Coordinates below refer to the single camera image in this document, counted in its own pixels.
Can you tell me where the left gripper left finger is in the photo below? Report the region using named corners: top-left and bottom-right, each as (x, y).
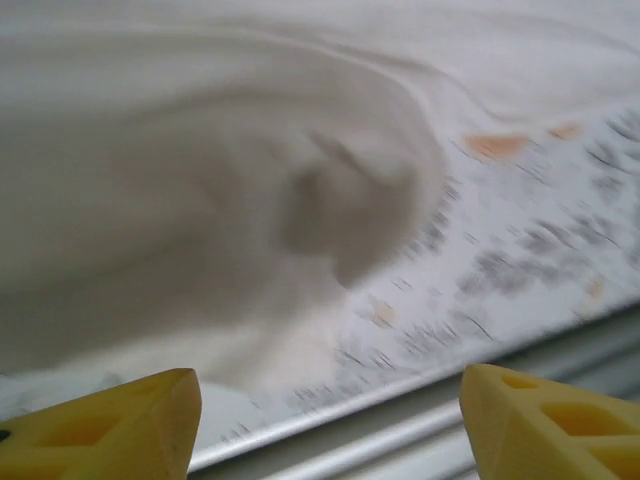
top-left (0, 368), bottom-right (203, 480)

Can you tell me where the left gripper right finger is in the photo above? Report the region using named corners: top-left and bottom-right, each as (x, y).
top-left (460, 363), bottom-right (640, 480)

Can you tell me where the white t-shirt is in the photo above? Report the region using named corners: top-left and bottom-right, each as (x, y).
top-left (0, 0), bottom-right (640, 401)

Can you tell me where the floral table cover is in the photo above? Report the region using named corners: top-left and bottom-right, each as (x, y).
top-left (0, 107), bottom-right (640, 451)

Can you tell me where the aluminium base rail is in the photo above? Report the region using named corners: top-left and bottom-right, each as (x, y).
top-left (189, 309), bottom-right (640, 480)

